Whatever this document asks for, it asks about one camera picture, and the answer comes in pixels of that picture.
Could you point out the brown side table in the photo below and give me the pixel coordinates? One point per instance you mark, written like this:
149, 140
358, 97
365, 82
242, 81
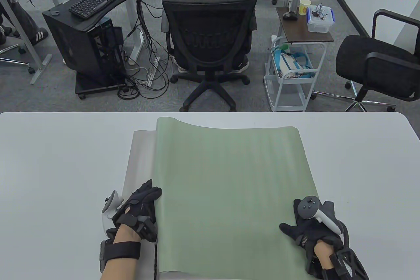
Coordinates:
295, 30

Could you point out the black left glove sensor box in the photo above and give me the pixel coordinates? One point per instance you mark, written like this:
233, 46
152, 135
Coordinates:
147, 229

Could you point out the black rolling computer platform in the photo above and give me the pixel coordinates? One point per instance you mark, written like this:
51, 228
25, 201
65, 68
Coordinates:
85, 88

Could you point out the black mesh office chair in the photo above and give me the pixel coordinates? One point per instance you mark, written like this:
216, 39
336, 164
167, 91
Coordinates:
210, 30

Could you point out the blue and white bag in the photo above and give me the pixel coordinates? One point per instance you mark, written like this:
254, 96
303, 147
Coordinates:
288, 63

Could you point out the pale green desk mat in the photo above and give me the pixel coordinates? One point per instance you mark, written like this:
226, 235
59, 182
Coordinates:
229, 178

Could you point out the black computer tower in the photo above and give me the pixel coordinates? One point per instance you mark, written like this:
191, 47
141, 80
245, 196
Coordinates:
65, 37

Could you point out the person's right forearm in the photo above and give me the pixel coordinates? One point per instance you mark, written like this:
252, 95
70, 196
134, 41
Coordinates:
323, 257

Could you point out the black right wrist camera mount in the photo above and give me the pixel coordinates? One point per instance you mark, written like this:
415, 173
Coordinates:
347, 265

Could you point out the clear box with blue latches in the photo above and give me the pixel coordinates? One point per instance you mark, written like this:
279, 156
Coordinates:
320, 24

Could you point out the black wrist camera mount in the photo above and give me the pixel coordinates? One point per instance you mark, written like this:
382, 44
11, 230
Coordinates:
121, 250
347, 265

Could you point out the black computer mouse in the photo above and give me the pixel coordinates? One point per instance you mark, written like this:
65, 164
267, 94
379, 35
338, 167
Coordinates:
290, 15

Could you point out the white power strip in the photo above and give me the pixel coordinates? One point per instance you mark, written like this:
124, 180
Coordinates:
151, 78

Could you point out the grey metal desk frame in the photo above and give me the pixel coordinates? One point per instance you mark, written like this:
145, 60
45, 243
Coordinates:
41, 70

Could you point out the grey desk mat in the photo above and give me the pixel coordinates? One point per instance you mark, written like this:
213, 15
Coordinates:
141, 161

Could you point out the black armchair with chrome legs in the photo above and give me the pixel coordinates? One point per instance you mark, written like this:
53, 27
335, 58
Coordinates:
370, 60

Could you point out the person's left hand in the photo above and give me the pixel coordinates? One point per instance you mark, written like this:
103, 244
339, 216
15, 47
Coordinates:
141, 199

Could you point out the yellow paper cup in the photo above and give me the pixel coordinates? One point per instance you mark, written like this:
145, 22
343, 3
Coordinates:
304, 7

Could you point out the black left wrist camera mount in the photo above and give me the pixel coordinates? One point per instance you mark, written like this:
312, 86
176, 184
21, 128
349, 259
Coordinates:
121, 250

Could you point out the person's right hand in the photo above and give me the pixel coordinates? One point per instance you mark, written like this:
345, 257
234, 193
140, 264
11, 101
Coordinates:
305, 230

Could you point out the grey white hand controller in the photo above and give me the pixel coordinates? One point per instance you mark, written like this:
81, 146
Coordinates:
110, 209
308, 209

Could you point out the chrome office chair base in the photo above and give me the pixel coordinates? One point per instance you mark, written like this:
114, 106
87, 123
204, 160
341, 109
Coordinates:
31, 70

